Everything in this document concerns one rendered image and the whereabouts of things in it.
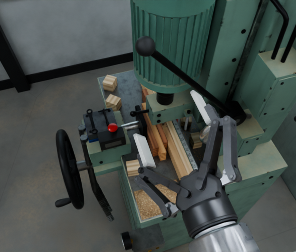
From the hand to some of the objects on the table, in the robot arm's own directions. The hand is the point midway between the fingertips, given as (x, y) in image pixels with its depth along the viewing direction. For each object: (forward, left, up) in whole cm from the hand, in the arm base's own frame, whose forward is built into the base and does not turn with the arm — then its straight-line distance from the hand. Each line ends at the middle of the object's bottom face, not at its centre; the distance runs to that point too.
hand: (168, 120), depth 53 cm
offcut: (+30, +36, -44) cm, 65 cm away
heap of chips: (-1, 0, -42) cm, 42 cm away
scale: (+26, +8, -38) cm, 46 cm away
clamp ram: (+16, +18, -42) cm, 49 cm away
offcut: (+23, +30, -43) cm, 58 cm away
